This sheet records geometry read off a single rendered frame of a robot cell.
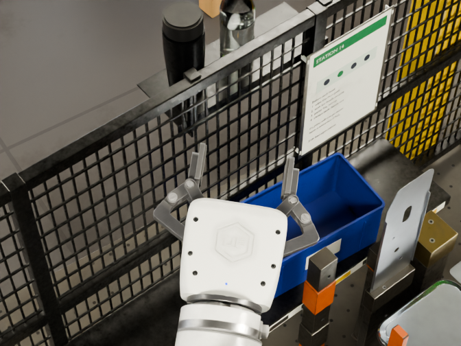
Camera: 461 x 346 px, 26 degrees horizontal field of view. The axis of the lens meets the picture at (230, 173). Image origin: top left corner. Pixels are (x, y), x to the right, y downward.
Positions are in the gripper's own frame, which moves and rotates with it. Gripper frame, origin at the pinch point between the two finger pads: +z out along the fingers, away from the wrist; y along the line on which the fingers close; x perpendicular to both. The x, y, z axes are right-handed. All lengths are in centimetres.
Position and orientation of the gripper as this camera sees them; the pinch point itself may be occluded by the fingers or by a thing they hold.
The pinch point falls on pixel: (245, 163)
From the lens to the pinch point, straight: 103.8
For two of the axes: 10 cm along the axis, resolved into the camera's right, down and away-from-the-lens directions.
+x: -0.6, 3.2, 9.5
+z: 1.4, -9.4, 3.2
